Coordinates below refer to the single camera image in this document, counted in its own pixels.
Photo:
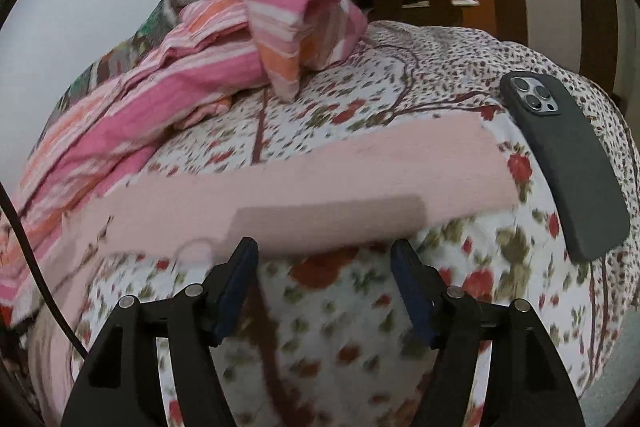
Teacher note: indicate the pink knit sweater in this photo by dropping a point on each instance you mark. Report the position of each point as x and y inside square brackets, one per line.
[377, 186]

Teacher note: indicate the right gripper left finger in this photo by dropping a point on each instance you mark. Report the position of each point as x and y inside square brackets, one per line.
[119, 383]

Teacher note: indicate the pink striped quilt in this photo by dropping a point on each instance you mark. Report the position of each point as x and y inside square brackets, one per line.
[218, 48]

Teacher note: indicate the patchwork floral blanket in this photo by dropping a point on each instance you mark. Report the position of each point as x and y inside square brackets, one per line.
[127, 55]

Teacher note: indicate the black smartphone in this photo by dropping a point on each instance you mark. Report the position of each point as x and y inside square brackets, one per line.
[592, 212]

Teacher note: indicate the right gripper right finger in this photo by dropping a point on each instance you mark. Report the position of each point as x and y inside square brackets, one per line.
[528, 384]

